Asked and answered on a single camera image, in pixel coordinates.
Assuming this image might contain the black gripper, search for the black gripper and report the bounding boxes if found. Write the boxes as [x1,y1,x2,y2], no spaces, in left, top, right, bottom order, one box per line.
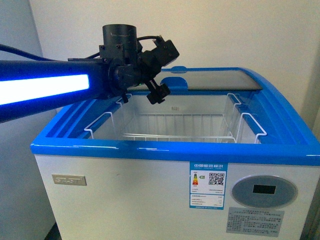
[137,36,180,105]

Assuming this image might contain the sliding glass freezer lid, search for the sliding glass freezer lid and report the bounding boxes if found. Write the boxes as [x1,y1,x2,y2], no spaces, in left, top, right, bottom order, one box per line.
[155,66,262,91]

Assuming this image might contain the white chest freezer blue rim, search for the white chest freezer blue rim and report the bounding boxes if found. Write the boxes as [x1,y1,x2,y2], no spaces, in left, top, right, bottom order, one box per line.
[30,68,320,240]

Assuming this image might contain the energy rating label sticker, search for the energy rating label sticker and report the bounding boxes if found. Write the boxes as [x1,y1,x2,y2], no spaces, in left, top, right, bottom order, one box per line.
[189,161,228,210]

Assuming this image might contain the silver brand badge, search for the silver brand badge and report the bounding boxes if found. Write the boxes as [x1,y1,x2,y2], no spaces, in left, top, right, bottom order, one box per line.
[52,174,87,186]

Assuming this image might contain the oval grey control panel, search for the oval grey control panel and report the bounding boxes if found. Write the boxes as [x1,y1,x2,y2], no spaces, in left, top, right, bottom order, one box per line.
[231,175,298,209]

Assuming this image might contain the grey instruction sticker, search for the grey instruction sticker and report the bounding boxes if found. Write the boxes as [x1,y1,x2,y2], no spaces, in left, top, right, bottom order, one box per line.
[226,207,285,238]

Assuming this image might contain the white wire freezer basket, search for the white wire freezer basket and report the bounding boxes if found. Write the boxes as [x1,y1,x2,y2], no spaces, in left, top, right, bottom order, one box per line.
[84,93,267,144]

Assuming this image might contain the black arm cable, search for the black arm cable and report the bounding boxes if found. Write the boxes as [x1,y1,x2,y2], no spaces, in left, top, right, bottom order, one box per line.
[0,36,161,62]

